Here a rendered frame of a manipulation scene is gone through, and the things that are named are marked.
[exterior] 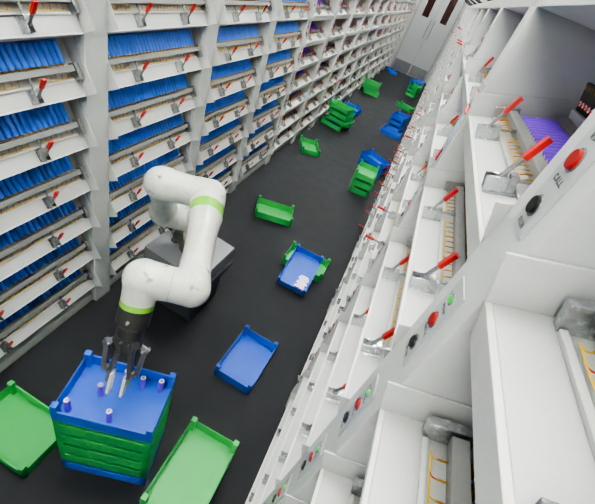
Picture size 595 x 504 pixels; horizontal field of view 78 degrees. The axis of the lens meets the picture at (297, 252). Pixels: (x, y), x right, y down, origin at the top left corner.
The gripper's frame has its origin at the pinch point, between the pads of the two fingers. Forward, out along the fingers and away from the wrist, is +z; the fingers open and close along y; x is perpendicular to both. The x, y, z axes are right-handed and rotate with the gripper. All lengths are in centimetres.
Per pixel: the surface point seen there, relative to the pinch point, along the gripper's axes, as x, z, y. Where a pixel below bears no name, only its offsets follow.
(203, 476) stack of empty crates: -11, 37, -34
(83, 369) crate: -13.5, 9.0, 15.2
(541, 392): 77, -70, -46
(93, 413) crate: -2.5, 14.7, 5.4
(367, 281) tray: -17, -49, -65
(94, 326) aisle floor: -69, 28, 35
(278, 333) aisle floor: -94, 17, -55
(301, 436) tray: 14, -10, -54
